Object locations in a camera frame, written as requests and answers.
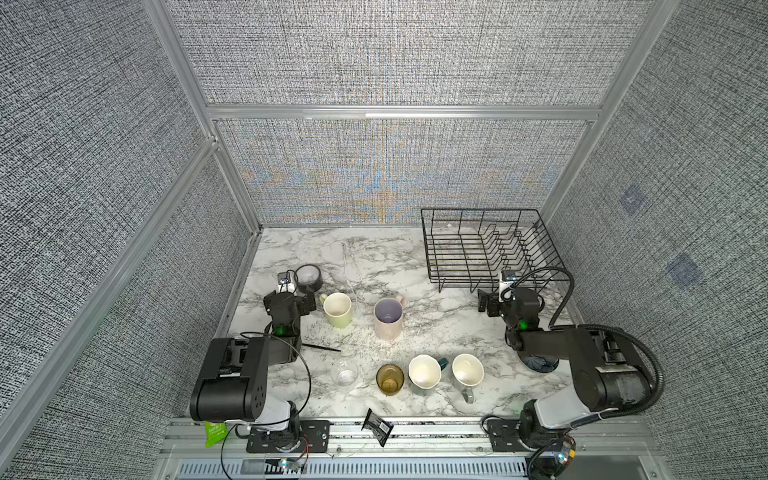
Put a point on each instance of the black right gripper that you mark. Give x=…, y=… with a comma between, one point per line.
x=495, y=301

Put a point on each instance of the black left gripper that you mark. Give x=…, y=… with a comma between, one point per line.
x=294, y=294

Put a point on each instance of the light green ceramic mug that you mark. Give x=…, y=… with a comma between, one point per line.
x=337, y=308

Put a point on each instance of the clear glass cup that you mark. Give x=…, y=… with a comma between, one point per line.
x=344, y=372

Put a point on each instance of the pink ceramic mug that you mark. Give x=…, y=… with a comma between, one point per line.
x=388, y=317

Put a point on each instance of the teal mug white inside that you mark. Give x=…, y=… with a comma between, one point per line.
x=425, y=373

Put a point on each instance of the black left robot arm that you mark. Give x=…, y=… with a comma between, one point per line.
x=232, y=385

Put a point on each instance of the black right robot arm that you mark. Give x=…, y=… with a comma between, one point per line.
x=613, y=373

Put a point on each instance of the amber glass cup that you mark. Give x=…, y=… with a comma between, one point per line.
x=390, y=379

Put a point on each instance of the small black packet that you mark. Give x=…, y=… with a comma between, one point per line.
x=380, y=428

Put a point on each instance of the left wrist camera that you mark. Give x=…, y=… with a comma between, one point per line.
x=287, y=282

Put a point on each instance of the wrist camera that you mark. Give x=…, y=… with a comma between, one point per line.
x=287, y=282
x=507, y=281

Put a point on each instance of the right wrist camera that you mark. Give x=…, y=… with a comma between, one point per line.
x=507, y=281

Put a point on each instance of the cream mug grey handle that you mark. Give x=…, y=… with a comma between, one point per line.
x=468, y=373

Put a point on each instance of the black wire dish rack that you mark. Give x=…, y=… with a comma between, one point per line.
x=469, y=248

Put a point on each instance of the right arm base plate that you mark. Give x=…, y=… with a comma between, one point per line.
x=503, y=436

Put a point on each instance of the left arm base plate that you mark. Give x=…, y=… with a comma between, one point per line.
x=301, y=436

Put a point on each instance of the aluminium front rail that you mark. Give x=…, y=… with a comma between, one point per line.
x=418, y=448

